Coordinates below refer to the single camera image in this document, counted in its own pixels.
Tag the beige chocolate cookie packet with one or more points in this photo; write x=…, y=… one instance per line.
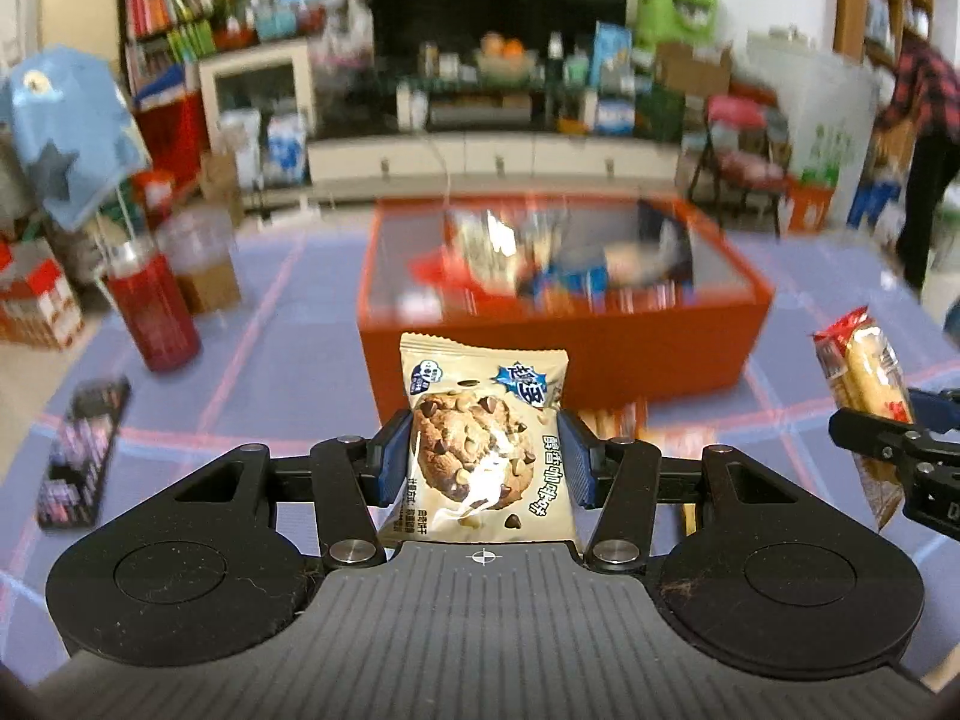
x=485, y=455

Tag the person in plaid shirt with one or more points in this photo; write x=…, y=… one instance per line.
x=926, y=94

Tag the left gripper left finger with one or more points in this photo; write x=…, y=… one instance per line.
x=349, y=475

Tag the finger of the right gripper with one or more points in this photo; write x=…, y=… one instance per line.
x=937, y=412
x=888, y=454

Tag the white glass-door cabinet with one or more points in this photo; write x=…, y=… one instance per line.
x=262, y=77

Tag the dark bookshelf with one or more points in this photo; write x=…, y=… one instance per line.
x=176, y=7

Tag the fruit bowl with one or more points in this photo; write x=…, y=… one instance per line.
x=503, y=60

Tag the red white carton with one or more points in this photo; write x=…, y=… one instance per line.
x=38, y=307

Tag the red clear breadstick packet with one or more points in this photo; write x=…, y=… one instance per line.
x=860, y=367

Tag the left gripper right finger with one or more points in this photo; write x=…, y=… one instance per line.
x=618, y=480

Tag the black remote control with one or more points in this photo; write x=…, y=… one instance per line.
x=72, y=488

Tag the red folding chair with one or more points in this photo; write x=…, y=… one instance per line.
x=738, y=153

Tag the blue plaid tablecloth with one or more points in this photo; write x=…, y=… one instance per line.
x=286, y=369

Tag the red soda can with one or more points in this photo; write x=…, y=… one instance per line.
x=149, y=300

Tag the blue star cloth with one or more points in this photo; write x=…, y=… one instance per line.
x=76, y=139

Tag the orange storage box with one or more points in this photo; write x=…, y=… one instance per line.
x=685, y=314

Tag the red white snack bag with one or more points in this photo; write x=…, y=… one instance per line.
x=449, y=271

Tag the cream gourd biscuit bag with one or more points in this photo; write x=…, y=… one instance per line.
x=489, y=247

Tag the white tv stand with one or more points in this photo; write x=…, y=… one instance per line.
x=504, y=155

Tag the clear plastic jar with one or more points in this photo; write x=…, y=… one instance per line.
x=197, y=243

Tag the blue candy cookie packet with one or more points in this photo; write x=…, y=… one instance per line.
x=569, y=285

